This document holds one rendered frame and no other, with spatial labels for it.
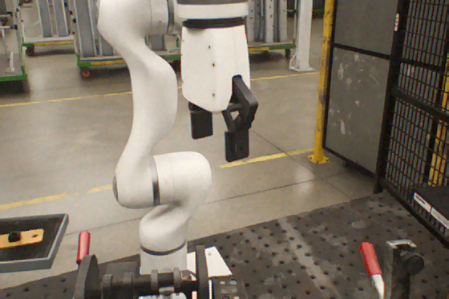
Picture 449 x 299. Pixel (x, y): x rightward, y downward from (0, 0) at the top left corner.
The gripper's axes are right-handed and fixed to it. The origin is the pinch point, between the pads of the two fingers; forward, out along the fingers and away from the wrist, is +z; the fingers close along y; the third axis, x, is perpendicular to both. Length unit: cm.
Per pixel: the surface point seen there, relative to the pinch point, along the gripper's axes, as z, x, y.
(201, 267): 18.2, -3.8, 0.3
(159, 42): 90, 259, -671
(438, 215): 37, 65, -7
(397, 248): 16.4, 20.4, 13.8
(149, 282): 19.2, -10.8, -1.9
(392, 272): 19.9, 19.5, 14.1
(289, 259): 68, 50, -46
